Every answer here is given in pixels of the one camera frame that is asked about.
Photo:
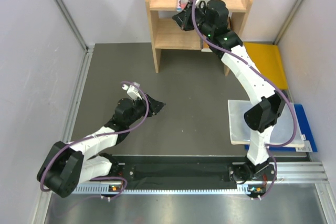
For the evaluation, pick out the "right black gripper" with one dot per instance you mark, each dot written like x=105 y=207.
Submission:
x=182 y=19

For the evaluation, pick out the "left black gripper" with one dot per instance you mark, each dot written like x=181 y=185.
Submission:
x=156 y=106

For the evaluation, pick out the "orange Othello picture book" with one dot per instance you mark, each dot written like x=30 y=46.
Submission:
x=205 y=46

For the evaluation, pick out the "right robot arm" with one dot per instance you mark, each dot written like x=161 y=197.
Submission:
x=267 y=102

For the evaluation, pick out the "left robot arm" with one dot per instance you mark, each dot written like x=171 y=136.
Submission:
x=84 y=150

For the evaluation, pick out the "wooden two-tier shelf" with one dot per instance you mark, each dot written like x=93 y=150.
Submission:
x=165 y=34

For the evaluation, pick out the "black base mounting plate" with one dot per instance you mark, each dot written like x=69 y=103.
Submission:
x=189 y=172

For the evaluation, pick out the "yellow file folder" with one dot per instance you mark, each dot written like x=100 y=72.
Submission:
x=268 y=60

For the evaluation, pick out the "clear plastic file folder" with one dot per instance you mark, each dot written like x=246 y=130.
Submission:
x=240 y=132

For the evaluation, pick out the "blue file folder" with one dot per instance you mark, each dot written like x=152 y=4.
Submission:
x=303 y=141

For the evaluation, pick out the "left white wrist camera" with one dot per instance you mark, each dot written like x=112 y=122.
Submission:
x=132 y=90

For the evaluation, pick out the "aluminium front rail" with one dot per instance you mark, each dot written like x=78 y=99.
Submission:
x=285 y=172

